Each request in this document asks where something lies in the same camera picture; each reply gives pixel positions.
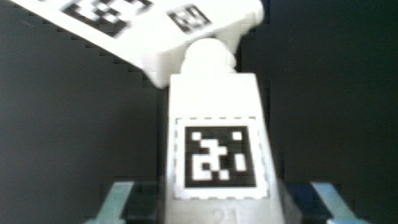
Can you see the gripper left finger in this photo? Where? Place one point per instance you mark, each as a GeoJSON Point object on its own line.
{"type": "Point", "coordinates": [111, 211]}

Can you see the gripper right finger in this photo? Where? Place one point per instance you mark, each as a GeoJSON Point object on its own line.
{"type": "Point", "coordinates": [343, 216]}

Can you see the white table leg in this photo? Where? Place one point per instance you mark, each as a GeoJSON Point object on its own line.
{"type": "Point", "coordinates": [182, 21]}
{"type": "Point", "coordinates": [221, 182]}

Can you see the white marker base plate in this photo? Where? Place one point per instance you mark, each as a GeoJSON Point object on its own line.
{"type": "Point", "coordinates": [125, 25]}

